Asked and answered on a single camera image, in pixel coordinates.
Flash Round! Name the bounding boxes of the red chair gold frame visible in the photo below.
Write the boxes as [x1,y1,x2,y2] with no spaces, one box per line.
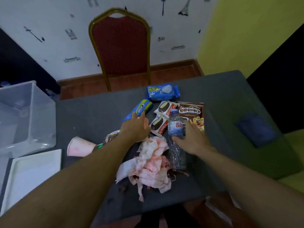
[88,8,152,92]

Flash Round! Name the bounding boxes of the person's left hand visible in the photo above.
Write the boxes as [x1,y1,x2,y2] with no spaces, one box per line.
[119,111,152,143]

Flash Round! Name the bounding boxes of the white choco pie packet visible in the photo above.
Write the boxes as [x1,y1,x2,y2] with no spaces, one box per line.
[154,100,179,118]
[149,116,169,137]

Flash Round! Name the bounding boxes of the wide blue wafer snack packet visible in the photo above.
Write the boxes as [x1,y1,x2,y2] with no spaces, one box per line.
[146,84,181,102]

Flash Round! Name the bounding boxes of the white bin lid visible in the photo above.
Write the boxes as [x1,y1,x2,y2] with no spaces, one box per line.
[0,149,63,216]

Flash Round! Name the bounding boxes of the clear plastic storage bin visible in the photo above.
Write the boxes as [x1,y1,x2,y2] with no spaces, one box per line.
[0,80,57,158]

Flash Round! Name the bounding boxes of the clear plastic water bottle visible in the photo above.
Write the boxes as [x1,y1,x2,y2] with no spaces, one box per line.
[167,108,188,171]

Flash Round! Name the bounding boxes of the person's right forearm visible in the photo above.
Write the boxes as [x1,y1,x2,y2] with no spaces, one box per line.
[197,148,304,228]

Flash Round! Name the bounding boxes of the pink paper cup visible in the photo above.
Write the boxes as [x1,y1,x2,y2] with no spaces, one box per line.
[67,136,97,157]

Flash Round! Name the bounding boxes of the Koko Krunch cereal pouch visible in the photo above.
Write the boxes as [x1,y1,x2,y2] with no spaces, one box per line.
[177,102,205,132]

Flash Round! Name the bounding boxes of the water dispenser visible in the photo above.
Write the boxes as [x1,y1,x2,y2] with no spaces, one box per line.
[0,28,61,95]

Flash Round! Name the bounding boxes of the person's left forearm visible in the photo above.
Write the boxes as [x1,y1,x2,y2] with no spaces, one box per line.
[0,135,143,228]

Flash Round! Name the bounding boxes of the white table leg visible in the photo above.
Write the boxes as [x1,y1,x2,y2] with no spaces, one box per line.
[205,196,240,226]

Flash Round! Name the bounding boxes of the blue cloth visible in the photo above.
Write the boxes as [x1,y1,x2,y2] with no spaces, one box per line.
[235,113,277,148]

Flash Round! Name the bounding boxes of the person's right hand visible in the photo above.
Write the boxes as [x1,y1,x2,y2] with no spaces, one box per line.
[171,120,217,157]

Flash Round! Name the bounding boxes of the blue Oreo cookie packet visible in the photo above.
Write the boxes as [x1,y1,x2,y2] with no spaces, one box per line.
[122,99,154,122]

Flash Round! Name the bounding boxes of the yellow brown snack wrapper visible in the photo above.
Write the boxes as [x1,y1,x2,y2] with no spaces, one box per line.
[103,130,121,146]

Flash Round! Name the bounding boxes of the pink stained tissues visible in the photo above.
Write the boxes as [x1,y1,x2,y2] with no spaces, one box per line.
[115,136,177,202]

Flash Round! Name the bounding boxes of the person's black shorts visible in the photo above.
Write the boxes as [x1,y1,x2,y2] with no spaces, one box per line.
[141,205,198,228]

